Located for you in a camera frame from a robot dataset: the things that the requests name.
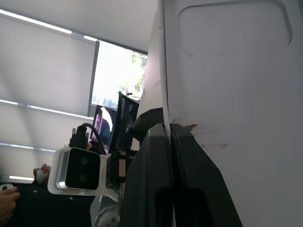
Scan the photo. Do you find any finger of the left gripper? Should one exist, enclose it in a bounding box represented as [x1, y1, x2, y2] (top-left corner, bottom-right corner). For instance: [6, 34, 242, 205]
[128, 107, 164, 144]
[110, 91, 141, 152]

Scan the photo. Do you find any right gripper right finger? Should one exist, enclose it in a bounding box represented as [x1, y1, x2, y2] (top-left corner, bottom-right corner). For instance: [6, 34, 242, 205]
[169, 122, 244, 227]

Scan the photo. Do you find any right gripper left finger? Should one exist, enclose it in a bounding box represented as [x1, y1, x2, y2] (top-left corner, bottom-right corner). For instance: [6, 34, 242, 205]
[120, 123, 175, 227]

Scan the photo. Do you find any white phone box lid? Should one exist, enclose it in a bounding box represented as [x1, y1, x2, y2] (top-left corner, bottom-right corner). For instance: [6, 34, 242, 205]
[138, 0, 303, 227]

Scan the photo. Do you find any person's left hand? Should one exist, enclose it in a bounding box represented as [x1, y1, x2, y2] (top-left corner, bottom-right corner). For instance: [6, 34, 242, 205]
[32, 164, 52, 184]

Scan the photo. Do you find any person's right hand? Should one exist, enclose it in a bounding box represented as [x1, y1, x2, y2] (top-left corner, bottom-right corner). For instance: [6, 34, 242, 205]
[0, 186, 21, 226]

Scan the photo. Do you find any black computer monitor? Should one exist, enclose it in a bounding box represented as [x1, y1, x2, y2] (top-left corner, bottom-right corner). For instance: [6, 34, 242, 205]
[93, 105, 118, 146]

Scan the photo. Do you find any grey window mullion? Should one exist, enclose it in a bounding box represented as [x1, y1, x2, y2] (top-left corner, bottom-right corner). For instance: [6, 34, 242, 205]
[87, 40, 100, 118]

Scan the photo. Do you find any white roller blind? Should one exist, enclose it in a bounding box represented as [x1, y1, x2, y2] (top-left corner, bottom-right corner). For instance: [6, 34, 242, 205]
[0, 9, 98, 181]

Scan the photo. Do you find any white depth camera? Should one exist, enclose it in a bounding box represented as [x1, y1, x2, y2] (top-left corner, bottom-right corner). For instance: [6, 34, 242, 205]
[46, 146, 120, 201]

